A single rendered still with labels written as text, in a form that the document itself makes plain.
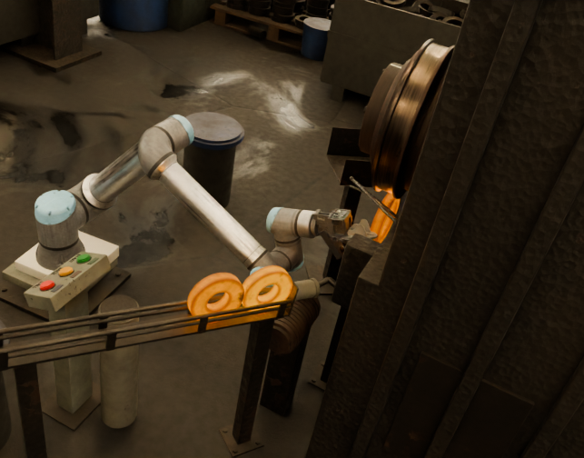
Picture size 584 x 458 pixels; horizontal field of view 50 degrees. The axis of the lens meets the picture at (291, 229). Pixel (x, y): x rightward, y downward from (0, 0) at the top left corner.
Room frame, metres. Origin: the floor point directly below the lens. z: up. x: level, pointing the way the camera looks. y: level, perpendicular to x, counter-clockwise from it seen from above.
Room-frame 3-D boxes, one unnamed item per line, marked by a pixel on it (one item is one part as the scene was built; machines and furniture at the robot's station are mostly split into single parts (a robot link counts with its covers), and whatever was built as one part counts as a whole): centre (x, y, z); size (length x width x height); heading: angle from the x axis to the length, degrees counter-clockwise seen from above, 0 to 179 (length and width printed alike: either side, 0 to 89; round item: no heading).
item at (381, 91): (1.78, -0.20, 1.11); 0.28 x 0.06 x 0.28; 160
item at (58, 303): (1.36, 0.63, 0.31); 0.24 x 0.16 x 0.62; 160
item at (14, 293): (1.90, 0.90, 0.04); 0.40 x 0.40 x 0.08; 74
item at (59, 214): (1.91, 0.90, 0.35); 0.17 x 0.15 x 0.18; 158
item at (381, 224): (1.75, -0.30, 0.75); 0.18 x 0.03 x 0.18; 159
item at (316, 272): (2.30, -0.22, 0.36); 0.26 x 0.20 x 0.72; 15
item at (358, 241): (1.52, -0.23, 0.68); 0.11 x 0.08 x 0.24; 70
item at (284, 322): (1.48, -0.06, 0.27); 0.22 x 0.13 x 0.53; 160
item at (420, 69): (1.75, -0.29, 1.11); 0.47 x 0.06 x 0.47; 160
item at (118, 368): (1.34, 0.46, 0.26); 0.12 x 0.12 x 0.52
